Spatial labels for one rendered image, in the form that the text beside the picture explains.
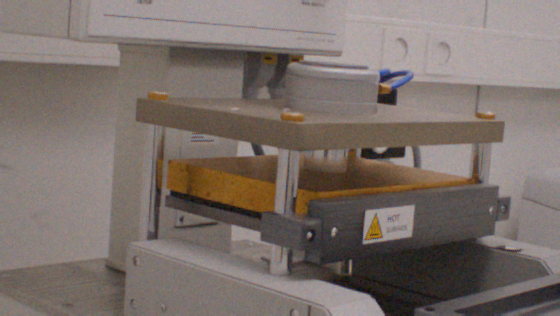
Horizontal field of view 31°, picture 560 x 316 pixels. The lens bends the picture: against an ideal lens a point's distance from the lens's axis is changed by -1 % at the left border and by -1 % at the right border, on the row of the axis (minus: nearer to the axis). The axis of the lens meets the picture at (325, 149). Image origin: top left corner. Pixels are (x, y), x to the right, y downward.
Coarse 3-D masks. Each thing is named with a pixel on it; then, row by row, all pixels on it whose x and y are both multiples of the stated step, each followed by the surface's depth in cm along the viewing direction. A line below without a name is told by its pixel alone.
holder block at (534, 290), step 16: (496, 288) 75; (512, 288) 75; (528, 288) 76; (544, 288) 77; (448, 304) 69; (464, 304) 69; (480, 304) 70; (496, 304) 72; (512, 304) 73; (528, 304) 75; (544, 304) 77
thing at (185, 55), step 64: (64, 0) 82; (128, 0) 84; (192, 0) 89; (256, 0) 94; (320, 0) 101; (128, 64) 95; (192, 64) 94; (256, 64) 101; (128, 128) 96; (128, 192) 96
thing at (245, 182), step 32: (192, 160) 84; (224, 160) 86; (256, 160) 88; (320, 160) 84; (352, 160) 93; (192, 192) 82; (224, 192) 79; (256, 192) 77; (320, 192) 73; (352, 192) 75; (256, 224) 77
